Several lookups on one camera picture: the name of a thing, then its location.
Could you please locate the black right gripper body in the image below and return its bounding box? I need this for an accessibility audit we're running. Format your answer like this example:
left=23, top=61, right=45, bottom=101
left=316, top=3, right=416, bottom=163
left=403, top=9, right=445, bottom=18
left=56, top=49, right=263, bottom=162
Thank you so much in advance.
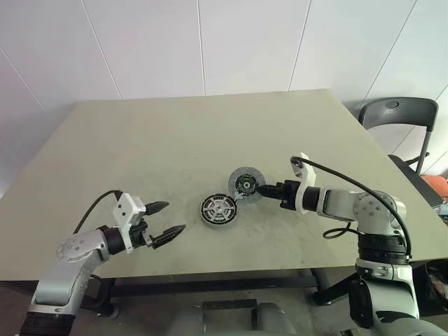
left=274, top=179, right=298, bottom=211

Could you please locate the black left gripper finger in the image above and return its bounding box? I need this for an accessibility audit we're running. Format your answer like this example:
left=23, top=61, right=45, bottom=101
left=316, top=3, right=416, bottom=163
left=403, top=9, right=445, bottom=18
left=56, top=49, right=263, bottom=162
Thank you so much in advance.
left=152, top=224, right=186, bottom=249
left=145, top=200, right=169, bottom=215

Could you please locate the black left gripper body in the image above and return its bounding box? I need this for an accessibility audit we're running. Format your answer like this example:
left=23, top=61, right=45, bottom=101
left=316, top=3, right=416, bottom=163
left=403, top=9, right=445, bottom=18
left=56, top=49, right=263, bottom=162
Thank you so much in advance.
left=131, top=219, right=155, bottom=248

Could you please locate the grey round motor end plate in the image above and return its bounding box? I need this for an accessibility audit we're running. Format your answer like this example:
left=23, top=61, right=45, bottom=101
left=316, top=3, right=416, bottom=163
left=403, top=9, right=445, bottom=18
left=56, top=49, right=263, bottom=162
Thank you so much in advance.
left=227, top=167, right=266, bottom=207

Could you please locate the silver black-rimmed motor rotor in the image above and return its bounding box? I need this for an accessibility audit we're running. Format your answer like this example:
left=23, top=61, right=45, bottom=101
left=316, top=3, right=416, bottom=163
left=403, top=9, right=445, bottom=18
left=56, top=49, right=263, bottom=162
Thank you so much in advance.
left=199, top=193, right=240, bottom=225

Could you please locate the grey rounded robot body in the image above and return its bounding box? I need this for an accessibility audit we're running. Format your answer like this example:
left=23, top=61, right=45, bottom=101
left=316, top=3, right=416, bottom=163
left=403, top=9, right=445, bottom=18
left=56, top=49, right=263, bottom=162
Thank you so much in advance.
left=167, top=302, right=298, bottom=336

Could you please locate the grey folding chair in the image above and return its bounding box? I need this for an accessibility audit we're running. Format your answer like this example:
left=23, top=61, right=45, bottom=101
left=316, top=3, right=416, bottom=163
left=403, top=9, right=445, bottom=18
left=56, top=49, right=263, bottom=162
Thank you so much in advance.
left=358, top=97, right=448, bottom=207

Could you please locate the orange object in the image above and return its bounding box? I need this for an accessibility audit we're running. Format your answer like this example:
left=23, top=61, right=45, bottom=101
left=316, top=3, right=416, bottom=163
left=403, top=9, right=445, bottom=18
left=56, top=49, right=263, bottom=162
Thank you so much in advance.
left=419, top=174, right=448, bottom=200

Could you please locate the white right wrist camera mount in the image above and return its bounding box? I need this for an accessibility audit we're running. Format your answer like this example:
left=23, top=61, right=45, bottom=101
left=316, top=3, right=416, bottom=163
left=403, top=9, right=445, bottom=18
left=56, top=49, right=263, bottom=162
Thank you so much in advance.
left=290, top=152, right=318, bottom=214

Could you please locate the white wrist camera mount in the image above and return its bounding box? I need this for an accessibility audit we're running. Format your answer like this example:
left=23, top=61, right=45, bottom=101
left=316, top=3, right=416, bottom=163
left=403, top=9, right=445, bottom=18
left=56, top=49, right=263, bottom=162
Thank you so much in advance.
left=113, top=191, right=146, bottom=255
left=290, top=152, right=318, bottom=214

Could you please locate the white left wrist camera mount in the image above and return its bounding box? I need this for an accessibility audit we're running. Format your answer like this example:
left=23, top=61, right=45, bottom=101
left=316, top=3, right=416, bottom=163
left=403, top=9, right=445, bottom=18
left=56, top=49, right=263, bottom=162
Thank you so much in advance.
left=113, top=191, right=146, bottom=255

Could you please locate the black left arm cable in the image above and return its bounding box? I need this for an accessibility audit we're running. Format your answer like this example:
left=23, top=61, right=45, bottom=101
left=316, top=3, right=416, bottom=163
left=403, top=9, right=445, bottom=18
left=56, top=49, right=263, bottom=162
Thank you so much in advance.
left=72, top=190, right=123, bottom=235

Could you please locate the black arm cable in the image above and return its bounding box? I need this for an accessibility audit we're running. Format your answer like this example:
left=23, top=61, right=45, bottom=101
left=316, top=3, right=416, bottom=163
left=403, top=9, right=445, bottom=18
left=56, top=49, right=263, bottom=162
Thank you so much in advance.
left=72, top=190, right=123, bottom=235
left=290, top=156, right=414, bottom=262

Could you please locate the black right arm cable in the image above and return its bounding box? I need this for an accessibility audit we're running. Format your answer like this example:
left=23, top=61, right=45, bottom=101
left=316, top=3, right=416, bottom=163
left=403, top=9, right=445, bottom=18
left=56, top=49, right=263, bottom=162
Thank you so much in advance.
left=290, top=156, right=414, bottom=262

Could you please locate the black table frame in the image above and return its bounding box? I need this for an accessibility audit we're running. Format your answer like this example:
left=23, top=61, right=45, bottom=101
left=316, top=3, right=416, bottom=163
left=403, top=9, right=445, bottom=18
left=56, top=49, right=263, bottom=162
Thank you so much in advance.
left=80, top=265, right=361, bottom=316

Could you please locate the black rectangular bracket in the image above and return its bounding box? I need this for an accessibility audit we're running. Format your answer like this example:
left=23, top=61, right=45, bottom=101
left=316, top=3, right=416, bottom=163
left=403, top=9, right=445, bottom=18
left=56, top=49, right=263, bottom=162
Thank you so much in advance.
left=202, top=300, right=259, bottom=336

